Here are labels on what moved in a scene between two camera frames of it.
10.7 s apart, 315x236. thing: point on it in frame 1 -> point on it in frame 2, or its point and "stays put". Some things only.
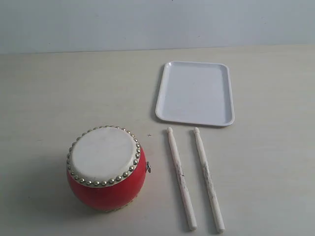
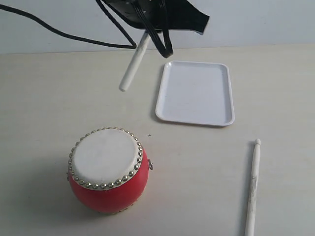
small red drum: x=107 y=168 stays put
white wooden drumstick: x=213 y=194 -> x=251 y=223
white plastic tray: x=195 y=93 stays put
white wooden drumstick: x=190 y=212 -> x=136 y=62
